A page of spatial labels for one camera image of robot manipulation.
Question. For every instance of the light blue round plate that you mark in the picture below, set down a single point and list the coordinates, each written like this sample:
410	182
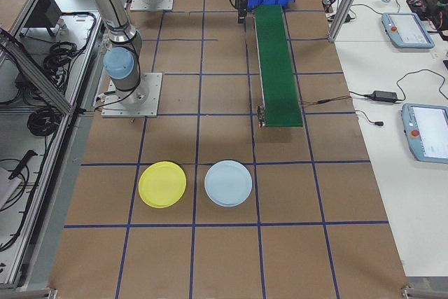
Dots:
228	183

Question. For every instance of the yellow round plate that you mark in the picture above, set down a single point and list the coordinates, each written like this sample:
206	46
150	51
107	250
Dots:
162	184

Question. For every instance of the green belt conveyor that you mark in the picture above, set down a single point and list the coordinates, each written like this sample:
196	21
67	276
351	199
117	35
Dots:
280	68

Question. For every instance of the small circuit board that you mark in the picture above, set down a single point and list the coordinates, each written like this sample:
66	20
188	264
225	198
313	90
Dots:
332	14
328	1

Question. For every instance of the black power brick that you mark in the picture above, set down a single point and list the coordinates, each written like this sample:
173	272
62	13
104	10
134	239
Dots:
344	17

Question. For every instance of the black power adapter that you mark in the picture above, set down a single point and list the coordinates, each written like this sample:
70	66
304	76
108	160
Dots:
385	95

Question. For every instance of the blue grey teach pendant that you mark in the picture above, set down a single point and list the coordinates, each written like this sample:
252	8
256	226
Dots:
406	29
427	132

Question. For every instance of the dark patterned fabric item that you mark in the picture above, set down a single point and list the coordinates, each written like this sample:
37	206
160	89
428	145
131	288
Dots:
435	5

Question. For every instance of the black box device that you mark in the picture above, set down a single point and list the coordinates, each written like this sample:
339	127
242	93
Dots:
42	12

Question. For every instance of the white desk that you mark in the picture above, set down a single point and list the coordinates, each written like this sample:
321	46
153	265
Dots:
385	173

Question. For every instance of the aluminium corner bar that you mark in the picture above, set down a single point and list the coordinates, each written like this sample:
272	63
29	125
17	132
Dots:
31	292
423	288

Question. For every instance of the aluminium profile post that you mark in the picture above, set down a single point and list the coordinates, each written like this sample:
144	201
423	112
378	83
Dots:
344	1

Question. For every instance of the V-shaped metal bar frame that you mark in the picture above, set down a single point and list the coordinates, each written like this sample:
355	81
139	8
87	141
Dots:
35	75

